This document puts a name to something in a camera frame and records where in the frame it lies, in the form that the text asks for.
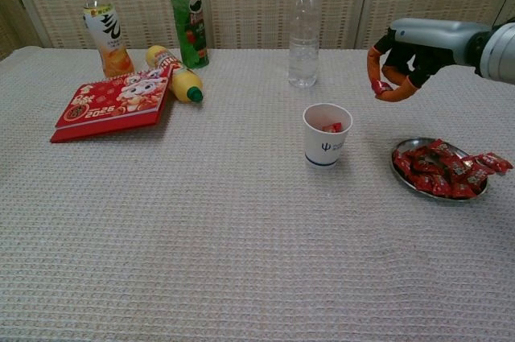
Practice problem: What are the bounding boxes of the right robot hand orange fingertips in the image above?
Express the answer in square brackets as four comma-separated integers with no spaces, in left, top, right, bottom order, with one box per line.
[366,17,492,103]

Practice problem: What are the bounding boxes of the tea bottle black cap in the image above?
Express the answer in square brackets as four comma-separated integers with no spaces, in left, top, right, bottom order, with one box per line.
[81,0,136,79]

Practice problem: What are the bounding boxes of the white woven tablecloth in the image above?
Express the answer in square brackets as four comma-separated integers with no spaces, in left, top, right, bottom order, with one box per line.
[0,46,515,342]

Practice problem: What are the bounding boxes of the white paper cup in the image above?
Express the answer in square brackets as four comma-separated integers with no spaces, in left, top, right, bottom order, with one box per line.
[302,102,354,170]

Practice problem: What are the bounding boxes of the clear plastic water bottle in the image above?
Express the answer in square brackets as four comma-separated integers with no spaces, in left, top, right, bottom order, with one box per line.
[287,0,321,89]

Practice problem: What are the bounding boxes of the green Pringles can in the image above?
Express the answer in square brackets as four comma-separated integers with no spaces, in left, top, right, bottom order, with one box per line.
[166,0,211,70]

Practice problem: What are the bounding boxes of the round metal plate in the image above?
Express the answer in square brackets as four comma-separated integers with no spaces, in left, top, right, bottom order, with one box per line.
[389,137,490,201]

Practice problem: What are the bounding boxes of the woven folding screen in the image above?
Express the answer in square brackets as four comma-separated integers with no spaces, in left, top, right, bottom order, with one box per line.
[0,0,515,61]

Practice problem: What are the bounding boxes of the yellow bottle green cap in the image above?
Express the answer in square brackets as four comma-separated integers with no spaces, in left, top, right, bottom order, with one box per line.
[145,44,205,105]

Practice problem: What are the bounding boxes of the red 2026 desk calendar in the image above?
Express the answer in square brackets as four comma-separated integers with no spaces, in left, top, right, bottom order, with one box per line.
[50,67,175,144]

